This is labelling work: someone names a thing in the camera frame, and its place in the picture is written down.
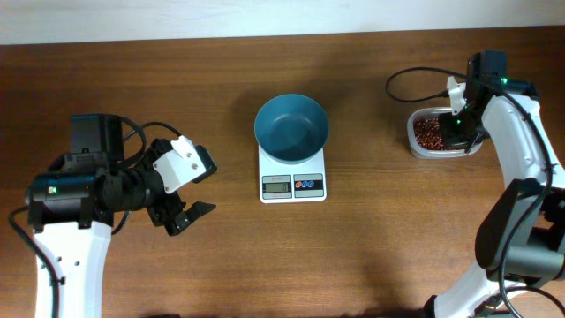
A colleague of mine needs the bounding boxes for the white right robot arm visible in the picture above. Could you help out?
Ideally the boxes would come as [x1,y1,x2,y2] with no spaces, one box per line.
[424,50,564,317]

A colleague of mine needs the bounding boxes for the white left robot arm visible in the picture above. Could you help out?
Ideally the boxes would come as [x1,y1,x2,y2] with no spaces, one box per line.
[26,114,217,317]

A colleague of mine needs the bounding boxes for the white digital kitchen scale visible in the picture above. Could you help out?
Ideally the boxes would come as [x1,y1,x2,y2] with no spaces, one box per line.
[258,148,328,204]

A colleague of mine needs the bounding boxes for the teal plastic bowl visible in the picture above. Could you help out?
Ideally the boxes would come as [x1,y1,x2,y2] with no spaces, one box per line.
[253,94,330,164]

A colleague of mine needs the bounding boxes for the red beans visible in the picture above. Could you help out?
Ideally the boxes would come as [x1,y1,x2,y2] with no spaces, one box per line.
[413,118,447,151]

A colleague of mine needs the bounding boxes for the clear plastic container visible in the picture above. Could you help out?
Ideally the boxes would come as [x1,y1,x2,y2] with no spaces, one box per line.
[407,107,482,159]

